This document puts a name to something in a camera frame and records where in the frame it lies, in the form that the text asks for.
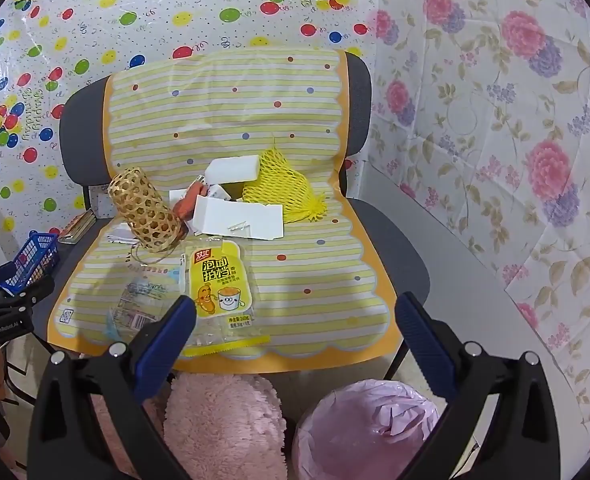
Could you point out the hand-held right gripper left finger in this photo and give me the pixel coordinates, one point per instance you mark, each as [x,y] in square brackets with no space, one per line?
[167,332]

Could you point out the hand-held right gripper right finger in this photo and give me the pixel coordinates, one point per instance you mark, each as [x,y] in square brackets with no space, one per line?
[425,335]

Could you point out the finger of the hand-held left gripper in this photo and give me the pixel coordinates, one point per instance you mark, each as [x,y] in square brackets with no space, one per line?
[22,291]

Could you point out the yellow snack packet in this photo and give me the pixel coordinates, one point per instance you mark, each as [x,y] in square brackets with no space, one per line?
[220,280]

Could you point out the pink bagged trash bin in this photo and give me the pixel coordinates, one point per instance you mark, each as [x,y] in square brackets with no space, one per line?
[365,425]

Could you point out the yellow foam net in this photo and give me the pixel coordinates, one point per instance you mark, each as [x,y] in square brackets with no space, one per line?
[280,185]

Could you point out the small blue plastic basket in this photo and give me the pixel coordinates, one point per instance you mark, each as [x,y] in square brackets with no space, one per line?
[30,260]

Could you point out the clear plastic wrapper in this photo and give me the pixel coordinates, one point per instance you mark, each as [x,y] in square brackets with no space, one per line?
[135,300]

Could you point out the small patterned booklet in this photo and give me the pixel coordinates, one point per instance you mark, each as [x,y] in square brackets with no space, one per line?
[77,227]

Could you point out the grey office chair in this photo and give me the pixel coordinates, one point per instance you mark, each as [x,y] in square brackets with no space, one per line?
[390,245]

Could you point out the woven bamboo basket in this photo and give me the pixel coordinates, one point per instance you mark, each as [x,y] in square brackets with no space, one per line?
[142,205]

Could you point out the orange plastic wrapper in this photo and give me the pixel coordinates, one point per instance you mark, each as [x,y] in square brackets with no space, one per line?
[187,202]

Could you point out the white cardboard box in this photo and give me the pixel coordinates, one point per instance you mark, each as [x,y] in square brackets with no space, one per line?
[245,217]

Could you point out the small milk carton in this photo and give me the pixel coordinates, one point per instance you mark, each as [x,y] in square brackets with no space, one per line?
[219,192]

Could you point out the white foam block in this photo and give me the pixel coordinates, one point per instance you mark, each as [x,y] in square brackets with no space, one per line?
[235,170]

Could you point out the yellow striped plastic sheet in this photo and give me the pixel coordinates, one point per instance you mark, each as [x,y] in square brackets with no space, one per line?
[235,105]

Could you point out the floral print wall sheet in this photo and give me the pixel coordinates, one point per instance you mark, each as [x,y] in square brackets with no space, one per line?
[500,110]

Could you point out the balloon print wall sheet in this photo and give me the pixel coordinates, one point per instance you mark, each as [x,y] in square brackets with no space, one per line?
[125,10]

